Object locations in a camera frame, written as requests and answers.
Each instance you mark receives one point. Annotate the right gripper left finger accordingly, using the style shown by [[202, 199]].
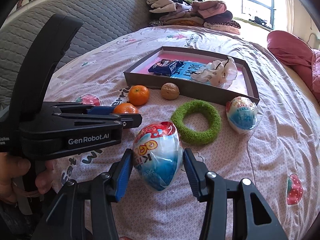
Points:
[[83, 210]]

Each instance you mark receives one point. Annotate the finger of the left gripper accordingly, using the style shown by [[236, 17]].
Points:
[[101, 110], [130, 120]]

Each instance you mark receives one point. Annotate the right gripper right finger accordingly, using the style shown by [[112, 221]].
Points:
[[253, 218]]

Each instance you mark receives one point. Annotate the orange mandarin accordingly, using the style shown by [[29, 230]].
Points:
[[125, 108], [138, 95]]

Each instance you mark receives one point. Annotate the red-top surprise egg toy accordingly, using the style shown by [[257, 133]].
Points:
[[157, 155]]

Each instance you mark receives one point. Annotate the dark blue snack packet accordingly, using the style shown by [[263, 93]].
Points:
[[165, 67]]

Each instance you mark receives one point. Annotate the blue surprise egg toy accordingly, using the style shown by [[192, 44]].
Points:
[[241, 114]]

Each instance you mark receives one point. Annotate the cream sheer hair scrunchie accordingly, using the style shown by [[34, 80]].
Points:
[[217, 73]]

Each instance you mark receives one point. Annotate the person's left hand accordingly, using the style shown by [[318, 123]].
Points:
[[13, 167]]

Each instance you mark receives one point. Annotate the shallow grey cardboard tray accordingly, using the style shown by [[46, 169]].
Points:
[[193, 89]]

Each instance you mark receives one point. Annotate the brown walnut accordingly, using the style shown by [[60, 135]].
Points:
[[170, 91]]

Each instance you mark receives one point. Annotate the pink strawberry bed sheet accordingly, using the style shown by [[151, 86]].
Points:
[[280, 156]]

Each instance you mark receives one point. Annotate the pink and blue book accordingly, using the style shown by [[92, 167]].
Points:
[[192, 62]]

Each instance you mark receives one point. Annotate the grey quilted headboard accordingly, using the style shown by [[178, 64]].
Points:
[[104, 21]]

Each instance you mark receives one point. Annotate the pile of folded clothes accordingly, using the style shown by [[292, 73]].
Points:
[[211, 14]]

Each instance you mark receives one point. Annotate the pink quilted duvet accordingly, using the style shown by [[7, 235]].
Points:
[[299, 56]]

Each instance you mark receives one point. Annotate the beige curtain right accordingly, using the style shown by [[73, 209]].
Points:
[[290, 15]]

